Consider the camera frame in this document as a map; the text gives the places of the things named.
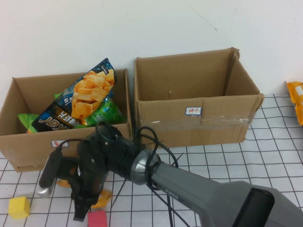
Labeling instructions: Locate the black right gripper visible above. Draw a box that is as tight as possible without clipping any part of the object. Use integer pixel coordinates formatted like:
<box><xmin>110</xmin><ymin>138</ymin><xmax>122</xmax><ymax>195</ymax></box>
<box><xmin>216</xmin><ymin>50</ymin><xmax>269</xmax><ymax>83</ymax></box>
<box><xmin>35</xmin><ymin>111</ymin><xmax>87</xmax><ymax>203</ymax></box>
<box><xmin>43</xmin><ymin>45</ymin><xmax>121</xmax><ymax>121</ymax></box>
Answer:
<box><xmin>71</xmin><ymin>156</ymin><xmax>108</xmax><ymax>222</ymax></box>

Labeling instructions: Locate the cardboard box with F2 print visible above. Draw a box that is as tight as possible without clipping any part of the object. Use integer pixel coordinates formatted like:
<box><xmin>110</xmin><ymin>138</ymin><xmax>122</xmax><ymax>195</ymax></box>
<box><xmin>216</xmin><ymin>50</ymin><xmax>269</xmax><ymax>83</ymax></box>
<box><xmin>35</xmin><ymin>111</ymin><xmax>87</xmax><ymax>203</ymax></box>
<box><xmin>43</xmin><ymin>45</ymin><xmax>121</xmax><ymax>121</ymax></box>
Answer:
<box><xmin>0</xmin><ymin>68</ymin><xmax>134</xmax><ymax>173</ymax></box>

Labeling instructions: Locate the large green chip bag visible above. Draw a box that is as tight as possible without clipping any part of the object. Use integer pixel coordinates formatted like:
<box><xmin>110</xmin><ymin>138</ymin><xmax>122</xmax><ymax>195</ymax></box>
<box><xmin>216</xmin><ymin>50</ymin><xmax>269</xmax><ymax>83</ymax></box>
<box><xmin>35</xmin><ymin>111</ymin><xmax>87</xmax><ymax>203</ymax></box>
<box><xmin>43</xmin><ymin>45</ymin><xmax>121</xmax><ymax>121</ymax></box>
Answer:
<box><xmin>53</xmin><ymin>93</ymin><xmax>126</xmax><ymax>128</ymax></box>

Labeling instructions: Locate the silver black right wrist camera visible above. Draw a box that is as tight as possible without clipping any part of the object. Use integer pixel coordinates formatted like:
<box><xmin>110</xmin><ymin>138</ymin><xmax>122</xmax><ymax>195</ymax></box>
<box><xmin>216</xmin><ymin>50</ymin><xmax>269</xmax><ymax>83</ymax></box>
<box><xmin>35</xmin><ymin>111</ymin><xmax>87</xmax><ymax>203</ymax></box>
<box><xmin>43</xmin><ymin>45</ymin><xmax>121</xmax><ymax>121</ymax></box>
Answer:
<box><xmin>36</xmin><ymin>148</ymin><xmax>64</xmax><ymax>199</ymax></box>

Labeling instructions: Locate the black right camera mount bracket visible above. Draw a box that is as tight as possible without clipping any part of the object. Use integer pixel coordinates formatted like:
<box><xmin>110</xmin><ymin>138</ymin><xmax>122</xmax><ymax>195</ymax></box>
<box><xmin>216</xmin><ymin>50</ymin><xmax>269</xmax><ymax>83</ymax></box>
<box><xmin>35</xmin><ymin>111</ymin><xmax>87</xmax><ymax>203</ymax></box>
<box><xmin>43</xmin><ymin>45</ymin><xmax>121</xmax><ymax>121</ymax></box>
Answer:
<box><xmin>56</xmin><ymin>157</ymin><xmax>80</xmax><ymax>177</ymax></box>

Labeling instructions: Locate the white label on taped box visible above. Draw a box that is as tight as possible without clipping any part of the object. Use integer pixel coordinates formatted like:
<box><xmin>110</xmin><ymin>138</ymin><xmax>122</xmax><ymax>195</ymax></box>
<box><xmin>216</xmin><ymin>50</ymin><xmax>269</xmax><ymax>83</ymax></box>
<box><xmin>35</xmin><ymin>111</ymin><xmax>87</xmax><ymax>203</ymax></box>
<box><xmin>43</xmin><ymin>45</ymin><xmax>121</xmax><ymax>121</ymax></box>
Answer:
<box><xmin>185</xmin><ymin>106</ymin><xmax>203</xmax><ymax>117</ymax></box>

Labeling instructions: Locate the orange snack bag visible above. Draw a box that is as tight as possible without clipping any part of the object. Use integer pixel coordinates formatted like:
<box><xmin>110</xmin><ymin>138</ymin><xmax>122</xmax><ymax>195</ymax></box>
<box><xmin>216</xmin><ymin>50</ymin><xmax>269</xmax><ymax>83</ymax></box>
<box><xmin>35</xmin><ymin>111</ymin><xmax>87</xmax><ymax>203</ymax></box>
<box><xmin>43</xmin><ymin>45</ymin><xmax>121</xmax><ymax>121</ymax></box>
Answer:
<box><xmin>285</xmin><ymin>80</ymin><xmax>303</xmax><ymax>127</ymax></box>

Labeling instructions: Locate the cardboard box with clear tape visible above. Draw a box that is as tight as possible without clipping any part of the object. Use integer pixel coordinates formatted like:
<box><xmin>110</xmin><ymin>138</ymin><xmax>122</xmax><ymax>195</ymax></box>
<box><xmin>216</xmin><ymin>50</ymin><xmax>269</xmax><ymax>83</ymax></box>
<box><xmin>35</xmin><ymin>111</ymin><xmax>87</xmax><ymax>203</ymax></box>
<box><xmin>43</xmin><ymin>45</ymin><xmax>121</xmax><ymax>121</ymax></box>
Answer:
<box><xmin>134</xmin><ymin>47</ymin><xmax>265</xmax><ymax>149</ymax></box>

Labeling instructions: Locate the yellow cracker packet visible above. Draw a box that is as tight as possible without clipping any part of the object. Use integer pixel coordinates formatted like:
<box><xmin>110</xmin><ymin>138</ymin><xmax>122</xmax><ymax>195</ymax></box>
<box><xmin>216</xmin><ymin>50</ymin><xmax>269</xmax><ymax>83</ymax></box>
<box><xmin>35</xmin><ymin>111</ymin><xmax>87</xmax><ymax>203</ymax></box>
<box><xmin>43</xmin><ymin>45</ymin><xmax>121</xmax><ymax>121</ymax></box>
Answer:
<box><xmin>91</xmin><ymin>188</ymin><xmax>113</xmax><ymax>209</ymax></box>

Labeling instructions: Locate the red foam cube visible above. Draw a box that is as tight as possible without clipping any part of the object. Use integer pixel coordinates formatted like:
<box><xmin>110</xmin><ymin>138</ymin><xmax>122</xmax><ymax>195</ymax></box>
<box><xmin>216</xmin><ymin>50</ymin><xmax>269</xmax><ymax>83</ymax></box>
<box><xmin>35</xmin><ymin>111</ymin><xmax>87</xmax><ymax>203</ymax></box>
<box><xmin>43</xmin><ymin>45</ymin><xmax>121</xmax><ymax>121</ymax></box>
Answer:
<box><xmin>87</xmin><ymin>211</ymin><xmax>107</xmax><ymax>227</ymax></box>

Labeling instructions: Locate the flat green chip bag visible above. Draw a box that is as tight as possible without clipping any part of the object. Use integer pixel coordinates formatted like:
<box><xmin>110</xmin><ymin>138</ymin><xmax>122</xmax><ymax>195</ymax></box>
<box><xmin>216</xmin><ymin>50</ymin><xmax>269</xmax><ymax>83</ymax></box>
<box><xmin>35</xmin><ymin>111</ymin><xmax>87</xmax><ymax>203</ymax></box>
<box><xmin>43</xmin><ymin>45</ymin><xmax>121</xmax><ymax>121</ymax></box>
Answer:
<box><xmin>17</xmin><ymin>113</ymin><xmax>40</xmax><ymax>134</ymax></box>

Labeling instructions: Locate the blue black Vikar chips bag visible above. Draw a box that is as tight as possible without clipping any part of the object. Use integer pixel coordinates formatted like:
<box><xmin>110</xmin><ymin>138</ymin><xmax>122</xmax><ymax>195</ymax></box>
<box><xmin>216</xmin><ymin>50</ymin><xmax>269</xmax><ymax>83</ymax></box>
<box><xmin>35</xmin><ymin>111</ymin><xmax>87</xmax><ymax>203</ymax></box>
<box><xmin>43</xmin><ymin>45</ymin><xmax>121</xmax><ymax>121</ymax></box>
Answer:
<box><xmin>31</xmin><ymin>58</ymin><xmax>116</xmax><ymax>133</ymax></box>

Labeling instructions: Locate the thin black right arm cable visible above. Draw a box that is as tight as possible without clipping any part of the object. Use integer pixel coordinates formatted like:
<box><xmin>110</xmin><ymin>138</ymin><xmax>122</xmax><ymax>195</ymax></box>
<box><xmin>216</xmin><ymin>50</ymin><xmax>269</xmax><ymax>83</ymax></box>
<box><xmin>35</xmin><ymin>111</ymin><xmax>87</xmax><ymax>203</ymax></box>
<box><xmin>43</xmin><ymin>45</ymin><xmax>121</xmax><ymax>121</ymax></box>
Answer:
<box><xmin>55</xmin><ymin>119</ymin><xmax>187</xmax><ymax>227</ymax></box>

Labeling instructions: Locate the white label on F2 box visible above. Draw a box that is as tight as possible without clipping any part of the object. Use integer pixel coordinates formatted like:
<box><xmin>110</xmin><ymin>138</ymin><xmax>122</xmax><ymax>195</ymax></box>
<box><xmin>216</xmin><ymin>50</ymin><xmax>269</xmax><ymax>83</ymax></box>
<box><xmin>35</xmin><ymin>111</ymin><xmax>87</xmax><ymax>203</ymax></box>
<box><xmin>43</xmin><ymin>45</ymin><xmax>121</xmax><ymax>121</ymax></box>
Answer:
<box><xmin>51</xmin><ymin>140</ymin><xmax>69</xmax><ymax>148</ymax></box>

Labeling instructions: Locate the yellow foam cube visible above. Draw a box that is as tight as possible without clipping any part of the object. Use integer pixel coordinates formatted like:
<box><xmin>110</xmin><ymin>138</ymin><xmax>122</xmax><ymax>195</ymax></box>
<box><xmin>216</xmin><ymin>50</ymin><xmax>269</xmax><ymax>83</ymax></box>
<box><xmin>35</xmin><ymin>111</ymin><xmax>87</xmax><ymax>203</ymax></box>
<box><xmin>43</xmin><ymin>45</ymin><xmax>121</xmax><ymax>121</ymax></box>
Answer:
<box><xmin>8</xmin><ymin>195</ymin><xmax>31</xmax><ymax>219</ymax></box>

